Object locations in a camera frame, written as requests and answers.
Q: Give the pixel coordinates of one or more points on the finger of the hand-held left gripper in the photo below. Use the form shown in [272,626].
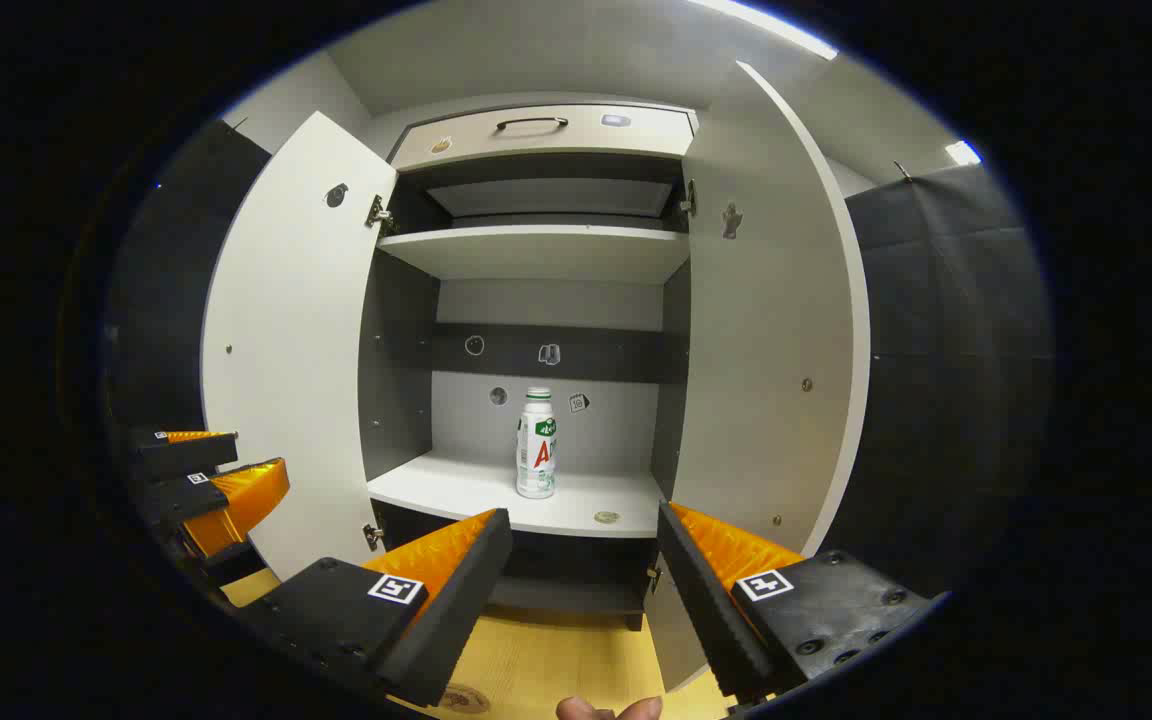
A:
[176,500]
[181,455]

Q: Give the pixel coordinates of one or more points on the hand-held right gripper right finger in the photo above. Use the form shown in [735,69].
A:
[706,610]

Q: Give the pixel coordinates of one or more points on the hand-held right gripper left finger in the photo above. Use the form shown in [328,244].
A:
[456,610]

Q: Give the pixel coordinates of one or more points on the round wooden coaster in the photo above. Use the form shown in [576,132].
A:
[464,699]

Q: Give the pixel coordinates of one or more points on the white cabinet door checkered sticker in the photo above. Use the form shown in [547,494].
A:
[286,350]

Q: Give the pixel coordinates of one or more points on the white plastic bottle green label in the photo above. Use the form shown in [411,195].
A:
[536,450]

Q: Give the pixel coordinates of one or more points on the white cabinet door box sticker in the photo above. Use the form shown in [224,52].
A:
[766,350]

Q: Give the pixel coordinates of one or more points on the metal door hinge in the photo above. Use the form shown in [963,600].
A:
[373,535]
[688,198]
[652,577]
[379,212]

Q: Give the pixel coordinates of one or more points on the white cabinet shelf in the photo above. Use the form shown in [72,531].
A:
[536,252]
[466,495]

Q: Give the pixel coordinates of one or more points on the white and grey cabinet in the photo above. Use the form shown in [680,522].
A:
[396,380]

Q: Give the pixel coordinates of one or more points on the white cabinet drawer front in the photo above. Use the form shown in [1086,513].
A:
[586,140]

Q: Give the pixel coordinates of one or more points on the small ceiling light panel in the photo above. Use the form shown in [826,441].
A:
[963,153]

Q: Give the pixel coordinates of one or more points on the ceiling strip light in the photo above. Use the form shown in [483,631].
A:
[766,25]

